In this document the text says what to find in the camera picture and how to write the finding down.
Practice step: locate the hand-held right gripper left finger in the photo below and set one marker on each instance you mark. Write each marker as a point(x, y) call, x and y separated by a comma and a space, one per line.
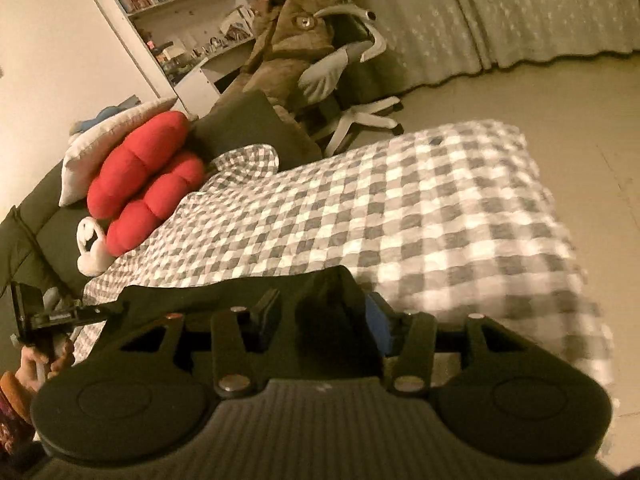
point(265, 320)

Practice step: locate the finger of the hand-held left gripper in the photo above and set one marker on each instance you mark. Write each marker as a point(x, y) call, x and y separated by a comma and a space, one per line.
point(100, 312)

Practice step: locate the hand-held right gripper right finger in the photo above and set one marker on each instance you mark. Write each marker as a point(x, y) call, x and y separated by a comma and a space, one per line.
point(377, 325)

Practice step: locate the black garment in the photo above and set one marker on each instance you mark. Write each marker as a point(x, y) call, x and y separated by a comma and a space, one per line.
point(320, 300)

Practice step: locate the person's left forearm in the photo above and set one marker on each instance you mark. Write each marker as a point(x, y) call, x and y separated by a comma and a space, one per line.
point(15, 410)

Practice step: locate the person's left hand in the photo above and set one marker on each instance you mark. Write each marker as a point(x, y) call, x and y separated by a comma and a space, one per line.
point(37, 370)

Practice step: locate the white fluffy earmuffs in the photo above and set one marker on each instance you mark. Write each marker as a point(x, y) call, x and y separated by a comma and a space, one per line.
point(92, 255)

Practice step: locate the grey checkered blanket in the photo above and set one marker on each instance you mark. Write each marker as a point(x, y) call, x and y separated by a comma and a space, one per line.
point(375, 210)

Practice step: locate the red puffy cushion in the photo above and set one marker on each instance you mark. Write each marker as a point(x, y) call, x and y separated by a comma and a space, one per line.
point(145, 180)

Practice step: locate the white pillow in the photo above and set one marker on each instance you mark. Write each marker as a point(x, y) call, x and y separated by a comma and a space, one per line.
point(95, 155)

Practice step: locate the blue plush toy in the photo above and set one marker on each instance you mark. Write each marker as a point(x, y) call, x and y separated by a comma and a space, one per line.
point(100, 117)

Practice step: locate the dark green sofa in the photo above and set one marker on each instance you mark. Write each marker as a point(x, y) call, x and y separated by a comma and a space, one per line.
point(250, 125)

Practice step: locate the white office chair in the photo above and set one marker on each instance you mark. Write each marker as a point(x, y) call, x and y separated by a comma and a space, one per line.
point(350, 115)

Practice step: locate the white desk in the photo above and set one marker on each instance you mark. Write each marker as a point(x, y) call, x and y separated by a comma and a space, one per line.
point(200, 80)

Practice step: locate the star-patterned curtain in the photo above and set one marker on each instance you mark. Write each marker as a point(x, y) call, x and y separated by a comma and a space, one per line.
point(500, 10)

